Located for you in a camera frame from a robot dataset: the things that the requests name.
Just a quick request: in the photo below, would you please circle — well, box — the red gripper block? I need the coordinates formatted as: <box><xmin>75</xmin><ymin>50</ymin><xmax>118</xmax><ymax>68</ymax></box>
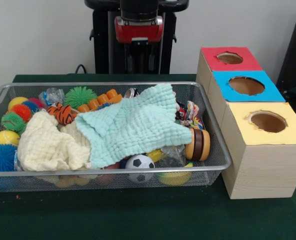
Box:
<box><xmin>114</xmin><ymin>17</ymin><xmax>164</xmax><ymax>73</ymax></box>

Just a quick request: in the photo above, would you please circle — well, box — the mint green waffle cloth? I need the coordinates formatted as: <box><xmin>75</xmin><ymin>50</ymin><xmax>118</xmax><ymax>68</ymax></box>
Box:
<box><xmin>74</xmin><ymin>83</ymin><xmax>193</xmax><ymax>169</ymax></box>

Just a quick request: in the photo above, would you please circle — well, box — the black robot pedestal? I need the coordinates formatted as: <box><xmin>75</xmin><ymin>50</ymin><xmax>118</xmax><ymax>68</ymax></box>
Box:
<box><xmin>84</xmin><ymin>0</ymin><xmax>190</xmax><ymax>75</ymax></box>

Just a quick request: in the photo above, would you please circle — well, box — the clear mesh bin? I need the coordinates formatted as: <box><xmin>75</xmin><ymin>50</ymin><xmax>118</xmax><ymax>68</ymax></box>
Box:
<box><xmin>0</xmin><ymin>81</ymin><xmax>233</xmax><ymax>193</ymax></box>

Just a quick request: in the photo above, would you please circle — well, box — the black cable loop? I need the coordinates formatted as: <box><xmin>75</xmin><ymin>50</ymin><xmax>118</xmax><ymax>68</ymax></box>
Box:
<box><xmin>74</xmin><ymin>64</ymin><xmax>95</xmax><ymax>75</ymax></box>

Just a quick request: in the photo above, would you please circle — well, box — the bright green spiky ball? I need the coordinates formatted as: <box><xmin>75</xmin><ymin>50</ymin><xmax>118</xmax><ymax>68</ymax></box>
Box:
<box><xmin>64</xmin><ymin>86</ymin><xmax>98</xmax><ymax>110</ymax></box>

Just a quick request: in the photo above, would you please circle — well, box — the wooden yo-yo toy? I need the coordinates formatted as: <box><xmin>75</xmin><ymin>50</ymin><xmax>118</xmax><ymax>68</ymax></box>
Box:
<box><xmin>184</xmin><ymin>127</ymin><xmax>211</xmax><ymax>161</ymax></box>

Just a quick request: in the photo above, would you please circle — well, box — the cream waffle cloth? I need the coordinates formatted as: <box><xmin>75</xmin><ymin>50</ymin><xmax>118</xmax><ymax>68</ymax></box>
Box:
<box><xmin>17</xmin><ymin>111</ymin><xmax>93</xmax><ymax>172</ymax></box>

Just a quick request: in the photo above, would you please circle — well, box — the yellow smooth ball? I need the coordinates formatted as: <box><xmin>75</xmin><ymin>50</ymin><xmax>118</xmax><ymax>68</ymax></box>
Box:
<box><xmin>0</xmin><ymin>129</ymin><xmax>21</xmax><ymax>151</ymax></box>

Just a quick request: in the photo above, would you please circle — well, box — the blue spiky ball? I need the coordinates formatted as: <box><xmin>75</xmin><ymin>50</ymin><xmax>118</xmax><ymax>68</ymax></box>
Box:
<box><xmin>0</xmin><ymin>144</ymin><xmax>18</xmax><ymax>173</ymax></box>

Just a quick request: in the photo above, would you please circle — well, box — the multicolour rope toy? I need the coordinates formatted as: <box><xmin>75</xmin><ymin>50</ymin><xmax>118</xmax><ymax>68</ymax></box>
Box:
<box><xmin>185</xmin><ymin>100</ymin><xmax>204</xmax><ymax>129</ymax></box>

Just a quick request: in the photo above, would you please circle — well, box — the dark green table cloth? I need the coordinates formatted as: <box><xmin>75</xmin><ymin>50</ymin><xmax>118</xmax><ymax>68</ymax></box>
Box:
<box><xmin>0</xmin><ymin>73</ymin><xmax>296</xmax><ymax>240</ymax></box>

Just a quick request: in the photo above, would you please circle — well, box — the small soccer ball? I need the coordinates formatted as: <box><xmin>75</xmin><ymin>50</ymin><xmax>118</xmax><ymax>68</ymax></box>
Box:
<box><xmin>125</xmin><ymin>154</ymin><xmax>156</xmax><ymax>183</ymax></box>

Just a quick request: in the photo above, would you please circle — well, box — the orange tiger plush toy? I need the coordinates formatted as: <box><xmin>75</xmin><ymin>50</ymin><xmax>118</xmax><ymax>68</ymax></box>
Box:
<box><xmin>47</xmin><ymin>102</ymin><xmax>80</xmax><ymax>126</ymax></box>

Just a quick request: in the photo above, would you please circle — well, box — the wooden box with three holes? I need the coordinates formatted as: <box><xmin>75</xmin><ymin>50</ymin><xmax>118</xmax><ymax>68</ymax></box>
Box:
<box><xmin>195</xmin><ymin>46</ymin><xmax>296</xmax><ymax>200</ymax></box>

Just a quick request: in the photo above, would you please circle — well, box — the orange plastic block toy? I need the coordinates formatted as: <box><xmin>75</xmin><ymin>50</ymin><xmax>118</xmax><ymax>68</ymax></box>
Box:
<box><xmin>77</xmin><ymin>89</ymin><xmax>124</xmax><ymax>113</ymax></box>

